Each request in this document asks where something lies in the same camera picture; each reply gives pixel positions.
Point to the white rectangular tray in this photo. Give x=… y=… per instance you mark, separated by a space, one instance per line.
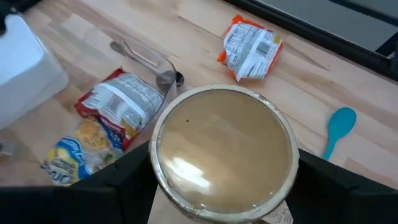
x=25 y=71

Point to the orange white snack packet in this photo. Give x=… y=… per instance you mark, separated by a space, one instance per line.
x=252 y=49

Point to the yellow blue noodle packet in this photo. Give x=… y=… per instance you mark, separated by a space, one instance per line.
x=68 y=161

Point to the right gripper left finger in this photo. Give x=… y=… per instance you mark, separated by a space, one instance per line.
x=136 y=174

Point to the jar with tan lid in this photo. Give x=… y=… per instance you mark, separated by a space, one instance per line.
x=224 y=149

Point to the teal plastic spoon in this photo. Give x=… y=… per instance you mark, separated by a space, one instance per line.
x=340 y=123

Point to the grey metal spoon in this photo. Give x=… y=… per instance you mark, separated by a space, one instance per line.
x=169 y=79

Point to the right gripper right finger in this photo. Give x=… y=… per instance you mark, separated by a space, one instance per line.
x=323 y=193

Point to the red white noodle packet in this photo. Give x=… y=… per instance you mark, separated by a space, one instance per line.
x=121 y=102

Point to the black metal table frame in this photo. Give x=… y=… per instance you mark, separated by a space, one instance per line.
x=311 y=34

